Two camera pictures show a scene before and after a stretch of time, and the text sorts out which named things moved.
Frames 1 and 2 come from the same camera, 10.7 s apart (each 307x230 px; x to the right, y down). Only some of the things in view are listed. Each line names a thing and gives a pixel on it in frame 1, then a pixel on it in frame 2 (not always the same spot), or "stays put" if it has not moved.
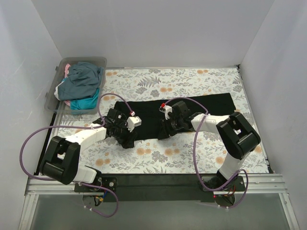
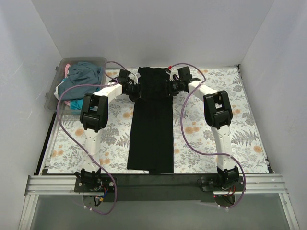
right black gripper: [165, 129] -> [172, 87]
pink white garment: [66, 70] stays put
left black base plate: [110, 183] stays put
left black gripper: [125, 138] -> [135, 91]
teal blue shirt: [83, 80] stays put
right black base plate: [217, 182] stays put
